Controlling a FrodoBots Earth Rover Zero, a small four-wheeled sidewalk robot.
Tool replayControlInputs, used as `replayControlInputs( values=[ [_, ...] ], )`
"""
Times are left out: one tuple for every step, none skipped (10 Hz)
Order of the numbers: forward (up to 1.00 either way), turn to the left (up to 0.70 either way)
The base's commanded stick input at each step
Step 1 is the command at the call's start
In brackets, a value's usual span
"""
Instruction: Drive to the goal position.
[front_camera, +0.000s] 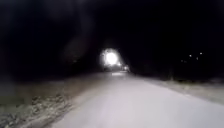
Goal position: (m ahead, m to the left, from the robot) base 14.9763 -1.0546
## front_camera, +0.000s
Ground bright street lamp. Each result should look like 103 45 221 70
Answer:
101 48 122 70

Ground pale snowy road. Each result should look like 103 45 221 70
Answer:
49 70 224 128

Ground rough snowy verge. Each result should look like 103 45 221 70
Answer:
139 75 224 105
0 74 101 128

